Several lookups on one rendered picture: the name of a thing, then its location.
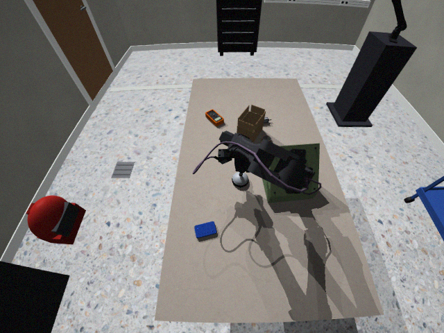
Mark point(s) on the brown cardboard box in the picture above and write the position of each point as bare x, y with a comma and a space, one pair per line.
255, 117

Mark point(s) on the orange multimeter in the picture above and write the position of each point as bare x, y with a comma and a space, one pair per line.
214, 117

